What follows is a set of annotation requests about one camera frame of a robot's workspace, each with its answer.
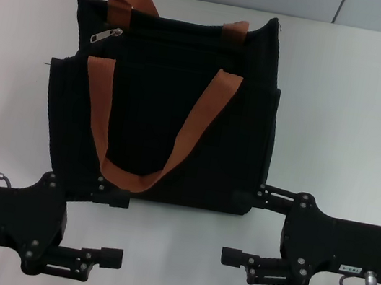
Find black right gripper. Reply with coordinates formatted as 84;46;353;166
216;177;381;285

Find silver zipper pull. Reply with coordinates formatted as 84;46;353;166
89;23;125;50

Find black food bag orange handles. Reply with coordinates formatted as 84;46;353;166
30;0;296;221

